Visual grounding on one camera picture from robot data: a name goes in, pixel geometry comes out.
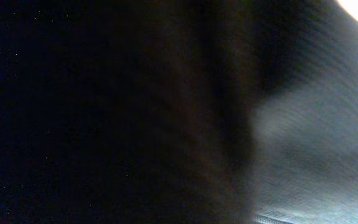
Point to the black polo shirt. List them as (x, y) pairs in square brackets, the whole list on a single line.
[(178, 112)]

